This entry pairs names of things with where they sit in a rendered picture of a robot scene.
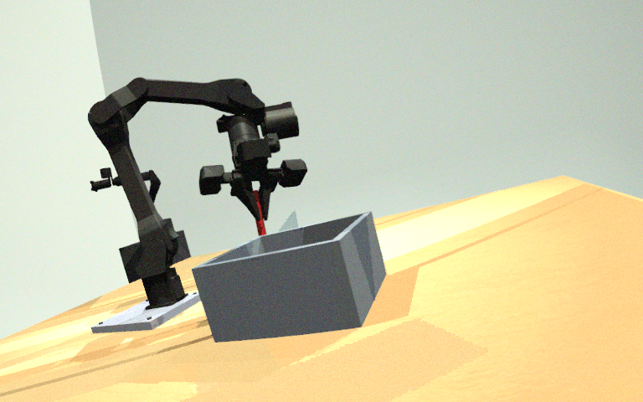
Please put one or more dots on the red peg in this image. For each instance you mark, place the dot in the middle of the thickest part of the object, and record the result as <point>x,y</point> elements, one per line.
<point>260,225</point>

